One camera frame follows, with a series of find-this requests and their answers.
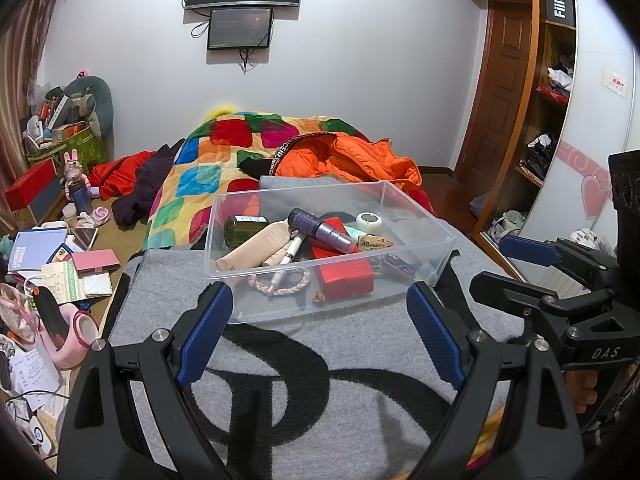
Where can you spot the black and orange tool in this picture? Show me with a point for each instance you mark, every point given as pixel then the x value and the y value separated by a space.
pixel 50 315

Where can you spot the person's right forearm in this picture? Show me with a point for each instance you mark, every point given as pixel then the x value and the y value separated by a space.
pixel 615 435

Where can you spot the green cardboard box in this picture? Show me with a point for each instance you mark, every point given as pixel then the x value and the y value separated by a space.
pixel 75 145

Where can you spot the clear plastic storage box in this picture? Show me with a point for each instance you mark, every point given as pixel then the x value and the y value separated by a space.
pixel 425 240

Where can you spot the white ribbed case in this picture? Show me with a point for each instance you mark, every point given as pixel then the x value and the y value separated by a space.
pixel 590 240

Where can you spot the small wall screen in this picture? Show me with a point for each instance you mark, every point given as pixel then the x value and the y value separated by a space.
pixel 240 29

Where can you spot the tan eraser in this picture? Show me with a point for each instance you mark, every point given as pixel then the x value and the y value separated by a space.
pixel 372 242

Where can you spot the pink sock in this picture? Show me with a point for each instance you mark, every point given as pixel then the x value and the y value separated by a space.
pixel 101 215

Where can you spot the grey blanket with black pattern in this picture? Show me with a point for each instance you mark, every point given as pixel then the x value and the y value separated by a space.
pixel 350 360

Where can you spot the wooden door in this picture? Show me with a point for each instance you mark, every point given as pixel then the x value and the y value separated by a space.
pixel 500 80

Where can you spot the dark purple cloth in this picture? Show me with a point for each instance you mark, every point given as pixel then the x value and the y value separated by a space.
pixel 145 185

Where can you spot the person's right hand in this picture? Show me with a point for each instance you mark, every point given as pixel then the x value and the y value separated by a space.
pixel 585 390

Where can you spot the purple and black tube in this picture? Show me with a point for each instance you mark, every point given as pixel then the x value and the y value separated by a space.
pixel 320 227

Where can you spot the white tape roll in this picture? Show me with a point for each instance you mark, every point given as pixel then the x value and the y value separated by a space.
pixel 360 225

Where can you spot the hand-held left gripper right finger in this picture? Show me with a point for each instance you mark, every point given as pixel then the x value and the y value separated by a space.
pixel 435 340

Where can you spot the white cup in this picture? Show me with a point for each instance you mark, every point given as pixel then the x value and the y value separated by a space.
pixel 70 211

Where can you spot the white sliding wardrobe door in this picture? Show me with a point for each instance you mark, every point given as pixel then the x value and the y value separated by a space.
pixel 600 125

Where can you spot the black box with white print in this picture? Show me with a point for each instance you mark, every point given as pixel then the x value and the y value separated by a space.
pixel 559 4

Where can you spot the blue eraser box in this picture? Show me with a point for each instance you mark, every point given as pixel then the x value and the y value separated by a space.
pixel 400 265

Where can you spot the wooden wardrobe shelf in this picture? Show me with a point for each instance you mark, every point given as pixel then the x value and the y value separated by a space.
pixel 545 125

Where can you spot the light teal tube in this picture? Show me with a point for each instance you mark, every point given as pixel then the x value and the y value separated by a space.
pixel 352 233

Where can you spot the blue bottle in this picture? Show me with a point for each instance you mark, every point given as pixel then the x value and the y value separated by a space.
pixel 81 199

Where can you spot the blue and white book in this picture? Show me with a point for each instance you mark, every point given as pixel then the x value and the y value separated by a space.
pixel 35 250

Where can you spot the white pen with gold tip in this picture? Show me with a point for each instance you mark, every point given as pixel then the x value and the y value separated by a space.
pixel 292 250

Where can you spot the red cloth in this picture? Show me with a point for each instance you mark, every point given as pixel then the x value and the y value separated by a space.
pixel 120 175

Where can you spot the orange puffer jacket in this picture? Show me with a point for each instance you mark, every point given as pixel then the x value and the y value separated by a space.
pixel 360 160

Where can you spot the dark green bottle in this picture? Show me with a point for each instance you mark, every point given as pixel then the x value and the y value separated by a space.
pixel 245 230

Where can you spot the beige foundation tube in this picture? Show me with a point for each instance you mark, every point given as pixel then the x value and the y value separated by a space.
pixel 255 250

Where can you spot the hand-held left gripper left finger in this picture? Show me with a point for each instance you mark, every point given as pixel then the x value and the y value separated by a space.
pixel 205 335

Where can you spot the black garment with lettered band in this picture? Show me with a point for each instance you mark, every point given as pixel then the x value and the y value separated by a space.
pixel 255 165

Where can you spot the white bag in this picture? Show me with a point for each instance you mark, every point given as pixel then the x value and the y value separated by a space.
pixel 505 224

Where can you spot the pink curtain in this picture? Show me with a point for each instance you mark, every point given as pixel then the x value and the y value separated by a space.
pixel 25 60

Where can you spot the pink book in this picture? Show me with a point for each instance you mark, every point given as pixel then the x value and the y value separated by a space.
pixel 95 259

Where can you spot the small brown twine ball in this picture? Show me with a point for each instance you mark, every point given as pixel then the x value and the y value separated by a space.
pixel 318 297

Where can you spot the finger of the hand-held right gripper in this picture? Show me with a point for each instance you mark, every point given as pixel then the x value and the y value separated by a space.
pixel 515 295
pixel 527 250

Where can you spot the colourful patchwork quilt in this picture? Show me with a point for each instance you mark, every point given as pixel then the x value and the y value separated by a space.
pixel 210 175

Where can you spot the red foil packet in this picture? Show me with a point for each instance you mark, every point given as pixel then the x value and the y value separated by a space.
pixel 345 277

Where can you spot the pink bunny toy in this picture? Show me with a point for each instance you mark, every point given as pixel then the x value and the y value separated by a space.
pixel 74 170

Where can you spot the red box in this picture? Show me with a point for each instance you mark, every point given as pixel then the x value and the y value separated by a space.
pixel 30 185

